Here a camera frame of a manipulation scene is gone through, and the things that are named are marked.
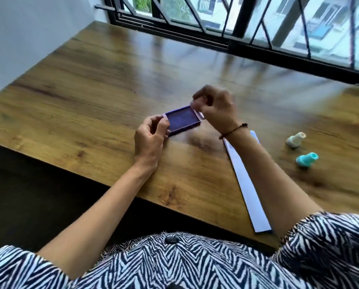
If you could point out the person's right hand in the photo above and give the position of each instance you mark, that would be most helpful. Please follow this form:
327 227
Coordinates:
220 109

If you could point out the person's left hand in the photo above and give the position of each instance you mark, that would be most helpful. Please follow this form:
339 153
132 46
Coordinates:
148 142

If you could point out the person's right fingers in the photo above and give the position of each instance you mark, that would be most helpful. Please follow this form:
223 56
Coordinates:
201 99

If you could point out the person's left thumb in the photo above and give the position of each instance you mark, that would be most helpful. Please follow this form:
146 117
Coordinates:
163 127

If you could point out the purple paper box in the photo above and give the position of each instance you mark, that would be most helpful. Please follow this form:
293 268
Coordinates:
182 119

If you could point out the person's right forearm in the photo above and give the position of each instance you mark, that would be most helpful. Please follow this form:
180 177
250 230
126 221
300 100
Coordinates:
271 180

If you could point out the person's left forearm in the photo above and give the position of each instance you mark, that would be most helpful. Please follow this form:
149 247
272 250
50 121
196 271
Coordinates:
98 207

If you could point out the white paper strip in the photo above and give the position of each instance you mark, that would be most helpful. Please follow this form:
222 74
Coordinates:
245 183

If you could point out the white glue bottle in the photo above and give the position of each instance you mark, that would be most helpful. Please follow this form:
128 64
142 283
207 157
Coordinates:
295 140

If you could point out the turquoise glue bottle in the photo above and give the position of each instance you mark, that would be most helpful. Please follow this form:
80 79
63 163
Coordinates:
307 159

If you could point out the black white zebra print shirt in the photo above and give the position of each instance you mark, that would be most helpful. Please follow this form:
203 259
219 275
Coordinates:
197 261

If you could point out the black window frame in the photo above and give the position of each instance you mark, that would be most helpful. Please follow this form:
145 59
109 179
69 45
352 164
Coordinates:
242 30

